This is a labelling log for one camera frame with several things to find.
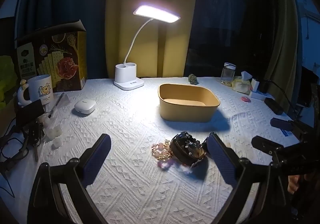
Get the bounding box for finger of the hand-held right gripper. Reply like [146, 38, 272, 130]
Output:
[251, 135, 288, 157]
[270, 118, 300, 132]

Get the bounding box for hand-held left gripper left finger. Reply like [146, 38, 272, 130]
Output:
[27, 133, 112, 224]

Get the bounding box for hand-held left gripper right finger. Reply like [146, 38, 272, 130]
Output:
[206, 132, 298, 224]

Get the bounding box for dark wristwatch with round face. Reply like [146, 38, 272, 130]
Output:
[186, 139, 208, 167]

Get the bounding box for black wristwatch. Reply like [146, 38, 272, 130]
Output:
[169, 132, 198, 158]

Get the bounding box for purple bead bracelet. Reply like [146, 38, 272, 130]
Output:
[157, 159, 176, 171]

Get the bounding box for yellow storage container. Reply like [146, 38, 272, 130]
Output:
[158, 83, 220, 123]

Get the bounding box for pink bead bracelet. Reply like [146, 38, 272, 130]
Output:
[151, 142, 173, 160]

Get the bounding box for person's right hand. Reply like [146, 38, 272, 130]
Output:
[287, 175, 309, 194]

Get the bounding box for black rectangular box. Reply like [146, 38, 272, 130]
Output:
[264, 97, 284, 115]

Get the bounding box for white power strip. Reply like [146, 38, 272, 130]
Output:
[250, 90, 275, 101]

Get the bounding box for black plug adapter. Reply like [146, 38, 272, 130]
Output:
[259, 79, 269, 94]

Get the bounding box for white textured tablecloth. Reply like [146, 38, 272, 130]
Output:
[0, 76, 308, 224]

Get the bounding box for white earbuds case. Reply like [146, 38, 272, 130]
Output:
[74, 99, 92, 115]

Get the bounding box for tissue pack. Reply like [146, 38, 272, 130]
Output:
[232, 71, 253, 95]

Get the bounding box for bunch of keys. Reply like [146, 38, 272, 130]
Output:
[26, 121, 45, 162]

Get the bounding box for ballpoint pen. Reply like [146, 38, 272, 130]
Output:
[47, 92, 65, 119]

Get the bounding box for clear jar with white lid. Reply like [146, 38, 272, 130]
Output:
[221, 62, 237, 86]

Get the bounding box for black card holder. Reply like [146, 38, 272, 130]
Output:
[16, 99, 45, 127]

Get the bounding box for white desk lamp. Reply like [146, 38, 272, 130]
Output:
[114, 5, 181, 91]

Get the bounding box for white cartoon mug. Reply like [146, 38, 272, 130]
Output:
[17, 74, 53, 108]

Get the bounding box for olive curtain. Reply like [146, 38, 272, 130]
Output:
[264, 0, 305, 94]

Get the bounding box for cracker box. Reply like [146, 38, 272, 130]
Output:
[15, 20, 88, 93]

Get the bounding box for green plastic bag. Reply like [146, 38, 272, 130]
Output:
[0, 55, 19, 112]

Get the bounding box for dark window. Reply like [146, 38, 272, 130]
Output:
[185, 0, 278, 79]

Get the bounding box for black cable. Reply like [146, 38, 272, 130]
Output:
[267, 79, 302, 120]

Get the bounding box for tangled black cables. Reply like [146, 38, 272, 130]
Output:
[0, 124, 30, 173]

